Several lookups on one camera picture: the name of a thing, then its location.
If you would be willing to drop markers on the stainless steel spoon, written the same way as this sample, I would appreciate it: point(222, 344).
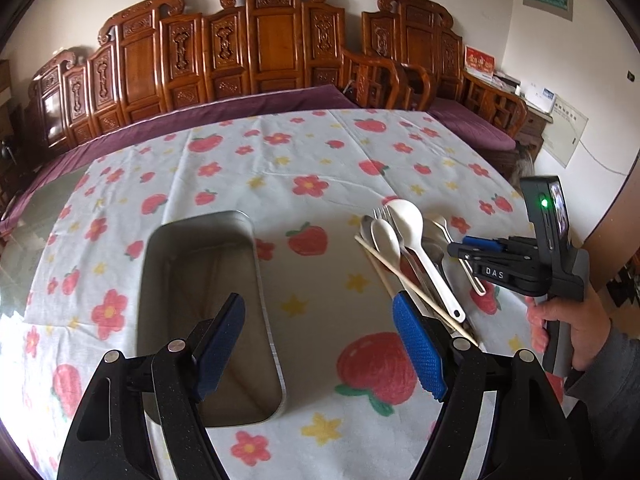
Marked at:
point(435, 253)

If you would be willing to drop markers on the large white ceramic spoon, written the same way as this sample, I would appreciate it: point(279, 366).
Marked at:
point(408, 219)

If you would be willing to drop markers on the carved wooden sofa bench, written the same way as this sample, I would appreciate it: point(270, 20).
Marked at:
point(154, 58)

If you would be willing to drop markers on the metal rectangular tray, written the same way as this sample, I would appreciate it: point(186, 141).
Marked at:
point(190, 267)

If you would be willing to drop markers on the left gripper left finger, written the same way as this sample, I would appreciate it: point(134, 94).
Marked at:
point(108, 438)

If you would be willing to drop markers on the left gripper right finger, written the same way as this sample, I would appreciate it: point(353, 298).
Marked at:
point(529, 435)

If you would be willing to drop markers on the small white ceramic spoon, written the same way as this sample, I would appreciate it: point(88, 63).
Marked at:
point(387, 244)

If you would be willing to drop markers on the carved wooden armchair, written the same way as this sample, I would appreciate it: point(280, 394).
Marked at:
point(410, 55)

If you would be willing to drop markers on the grey sleeve forearm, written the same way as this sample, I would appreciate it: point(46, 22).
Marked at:
point(605, 420)

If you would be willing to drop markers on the light bamboo chopstick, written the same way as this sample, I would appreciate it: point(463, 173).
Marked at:
point(379, 271)
point(424, 299)

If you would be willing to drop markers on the purple armchair cushion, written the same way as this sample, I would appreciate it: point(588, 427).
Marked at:
point(469, 127)

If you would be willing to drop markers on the strawberry flower tablecloth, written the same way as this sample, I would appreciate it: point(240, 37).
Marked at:
point(353, 408)

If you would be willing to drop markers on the slim white plastic spoon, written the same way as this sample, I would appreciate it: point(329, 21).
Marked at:
point(440, 222)

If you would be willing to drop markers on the person's right hand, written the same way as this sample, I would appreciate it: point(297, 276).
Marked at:
point(588, 321)

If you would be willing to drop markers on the red framed picture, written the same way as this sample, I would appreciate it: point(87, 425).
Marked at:
point(479, 63)

